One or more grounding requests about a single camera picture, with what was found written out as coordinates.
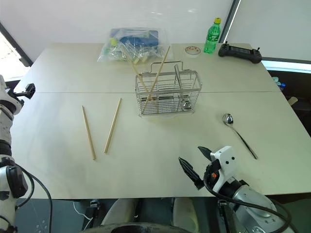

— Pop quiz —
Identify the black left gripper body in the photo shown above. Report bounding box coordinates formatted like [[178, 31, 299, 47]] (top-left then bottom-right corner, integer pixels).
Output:
[[12, 83, 36, 99]]

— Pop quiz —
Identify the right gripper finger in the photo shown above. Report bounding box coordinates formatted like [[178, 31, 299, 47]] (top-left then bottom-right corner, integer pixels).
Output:
[[197, 146, 215, 161], [178, 157, 204, 190]]

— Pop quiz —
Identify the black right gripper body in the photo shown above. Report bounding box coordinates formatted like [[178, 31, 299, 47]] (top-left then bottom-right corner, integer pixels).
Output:
[[203, 161, 222, 193]]

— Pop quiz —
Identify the black table clamp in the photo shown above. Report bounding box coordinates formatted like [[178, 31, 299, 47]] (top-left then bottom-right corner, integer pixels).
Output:
[[89, 199, 101, 220], [218, 199, 228, 219]]

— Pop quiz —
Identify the steel spoon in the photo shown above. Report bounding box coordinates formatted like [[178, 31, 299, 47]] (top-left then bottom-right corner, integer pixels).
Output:
[[222, 112, 259, 160], [174, 64, 193, 111]]

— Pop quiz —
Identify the cream rounded shape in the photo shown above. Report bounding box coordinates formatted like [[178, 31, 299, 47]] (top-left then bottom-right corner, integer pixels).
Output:
[[100, 198, 138, 226], [173, 197, 199, 233]]

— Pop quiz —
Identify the wooden chopstick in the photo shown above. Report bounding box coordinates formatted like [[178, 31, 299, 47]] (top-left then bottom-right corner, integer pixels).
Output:
[[142, 46, 171, 114], [121, 45, 154, 102], [81, 104, 97, 161], [104, 97, 122, 154]]

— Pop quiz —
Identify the light blue object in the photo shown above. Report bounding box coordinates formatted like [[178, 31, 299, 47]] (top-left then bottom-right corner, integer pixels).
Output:
[[271, 76, 288, 92]]

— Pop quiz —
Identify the white tape roll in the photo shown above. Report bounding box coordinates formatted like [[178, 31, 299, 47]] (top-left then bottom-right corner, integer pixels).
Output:
[[183, 44, 202, 59]]

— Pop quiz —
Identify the black handheld controller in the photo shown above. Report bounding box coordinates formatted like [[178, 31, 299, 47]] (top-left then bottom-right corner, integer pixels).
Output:
[[217, 41, 264, 65]]

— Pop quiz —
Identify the clear plastic bag of items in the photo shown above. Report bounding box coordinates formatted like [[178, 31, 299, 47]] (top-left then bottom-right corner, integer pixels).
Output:
[[97, 27, 174, 66]]

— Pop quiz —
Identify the green plastic bottle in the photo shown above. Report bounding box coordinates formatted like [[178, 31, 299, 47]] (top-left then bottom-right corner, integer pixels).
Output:
[[203, 17, 223, 55]]

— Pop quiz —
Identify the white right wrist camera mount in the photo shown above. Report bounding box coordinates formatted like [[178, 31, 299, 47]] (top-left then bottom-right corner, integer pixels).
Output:
[[209, 145, 238, 194]]

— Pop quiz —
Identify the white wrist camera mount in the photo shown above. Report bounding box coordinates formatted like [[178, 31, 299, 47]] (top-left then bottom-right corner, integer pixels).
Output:
[[0, 74, 25, 116], [209, 145, 238, 194]]

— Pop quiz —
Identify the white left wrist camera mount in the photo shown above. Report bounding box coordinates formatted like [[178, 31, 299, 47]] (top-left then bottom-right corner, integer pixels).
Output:
[[0, 74, 25, 116]]

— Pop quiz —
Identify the metal wire cutlery basket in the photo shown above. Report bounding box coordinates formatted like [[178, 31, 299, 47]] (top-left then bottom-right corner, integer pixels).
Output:
[[134, 61, 203, 119]]

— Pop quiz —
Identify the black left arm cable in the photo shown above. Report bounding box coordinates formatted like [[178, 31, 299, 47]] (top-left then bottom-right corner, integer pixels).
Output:
[[14, 164, 53, 233]]

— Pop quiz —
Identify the thin white cable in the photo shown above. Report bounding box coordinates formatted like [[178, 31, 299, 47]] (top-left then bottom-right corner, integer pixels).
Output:
[[73, 200, 94, 222]]

